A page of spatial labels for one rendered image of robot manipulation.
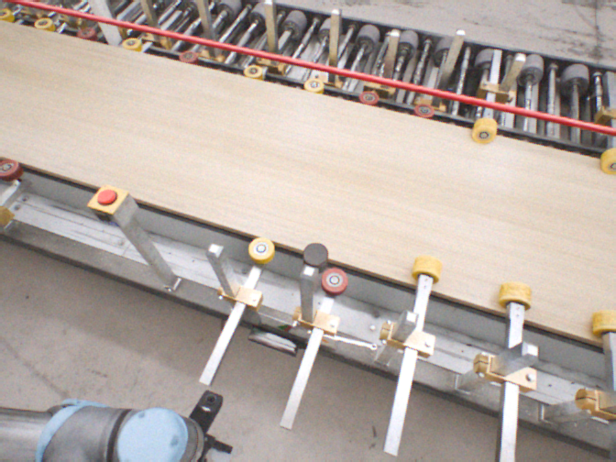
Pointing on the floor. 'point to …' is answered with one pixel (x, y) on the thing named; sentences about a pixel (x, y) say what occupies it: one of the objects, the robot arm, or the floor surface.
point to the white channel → (106, 24)
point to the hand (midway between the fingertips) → (209, 437)
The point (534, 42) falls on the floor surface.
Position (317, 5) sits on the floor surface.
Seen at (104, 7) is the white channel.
